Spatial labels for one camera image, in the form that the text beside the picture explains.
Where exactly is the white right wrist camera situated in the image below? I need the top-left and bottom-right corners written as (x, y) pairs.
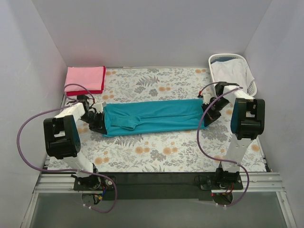
top-left (198, 94), bottom-right (212, 104)

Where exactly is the floral table mat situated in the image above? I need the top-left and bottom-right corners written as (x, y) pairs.
top-left (47, 67), bottom-right (268, 173)

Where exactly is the red folded t shirt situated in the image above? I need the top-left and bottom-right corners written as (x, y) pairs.
top-left (66, 66), bottom-right (106, 97)

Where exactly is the white laundry basket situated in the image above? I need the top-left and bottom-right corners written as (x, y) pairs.
top-left (208, 53), bottom-right (258, 97)

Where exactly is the teal t shirt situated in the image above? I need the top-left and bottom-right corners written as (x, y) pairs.
top-left (103, 99), bottom-right (203, 137)

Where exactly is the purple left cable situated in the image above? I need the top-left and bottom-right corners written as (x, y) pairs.
top-left (16, 84), bottom-right (118, 214)

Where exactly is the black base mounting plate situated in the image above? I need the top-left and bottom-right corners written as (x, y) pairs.
top-left (73, 171), bottom-right (244, 202)

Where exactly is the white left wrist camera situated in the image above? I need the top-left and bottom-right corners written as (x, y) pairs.
top-left (93, 102), bottom-right (106, 113)

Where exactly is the white t shirt in basket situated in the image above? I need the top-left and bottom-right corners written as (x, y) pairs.
top-left (210, 58), bottom-right (256, 93)

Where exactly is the aluminium frame rail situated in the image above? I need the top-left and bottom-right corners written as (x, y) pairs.
top-left (22, 172), bottom-right (297, 228)

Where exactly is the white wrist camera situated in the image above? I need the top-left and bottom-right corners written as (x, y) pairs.
top-left (93, 102), bottom-right (106, 113)
top-left (198, 94), bottom-right (212, 104)

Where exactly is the pink folded t shirt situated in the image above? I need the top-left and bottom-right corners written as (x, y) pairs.
top-left (63, 66), bottom-right (105, 93)

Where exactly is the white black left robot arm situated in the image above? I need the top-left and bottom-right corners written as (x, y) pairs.
top-left (43, 95), bottom-right (107, 190)

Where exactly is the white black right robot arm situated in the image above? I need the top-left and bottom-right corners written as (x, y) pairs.
top-left (198, 82), bottom-right (266, 189)

